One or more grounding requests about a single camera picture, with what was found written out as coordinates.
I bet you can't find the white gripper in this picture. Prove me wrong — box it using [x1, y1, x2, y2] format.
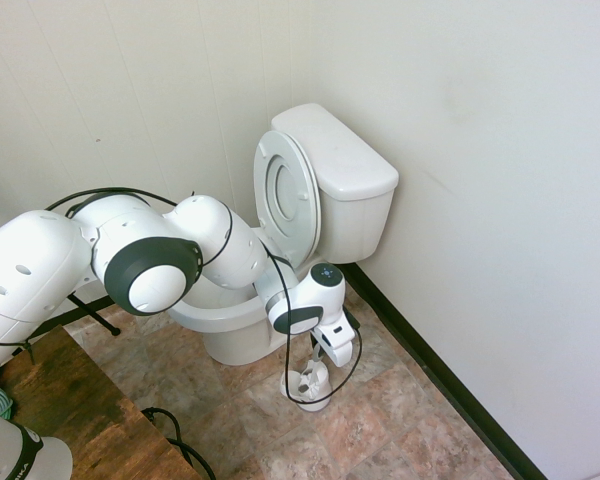
[309, 318, 359, 370]

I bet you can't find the white toilet brush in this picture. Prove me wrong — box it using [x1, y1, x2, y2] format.
[297, 344, 329, 399]

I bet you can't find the white toilet brush holder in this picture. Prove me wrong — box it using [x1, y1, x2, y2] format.
[279, 362, 334, 413]

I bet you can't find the white toilet bowl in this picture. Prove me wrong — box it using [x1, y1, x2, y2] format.
[167, 219, 331, 367]

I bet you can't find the white toilet tank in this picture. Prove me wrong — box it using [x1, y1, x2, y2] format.
[317, 187, 397, 265]

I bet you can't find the white toilet seat lid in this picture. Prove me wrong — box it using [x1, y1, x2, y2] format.
[253, 128, 323, 269]

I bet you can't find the white toilet tank lid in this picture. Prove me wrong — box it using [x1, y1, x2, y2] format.
[270, 103, 400, 203]

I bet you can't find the dark wooden table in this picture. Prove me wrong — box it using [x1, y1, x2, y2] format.
[0, 324, 202, 480]

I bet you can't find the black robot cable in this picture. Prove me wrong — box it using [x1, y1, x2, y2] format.
[44, 186, 365, 407]

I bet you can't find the black floor cable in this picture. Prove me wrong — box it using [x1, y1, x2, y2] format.
[140, 407, 217, 480]

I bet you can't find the black camera tripod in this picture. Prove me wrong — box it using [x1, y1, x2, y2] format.
[0, 218, 122, 338]

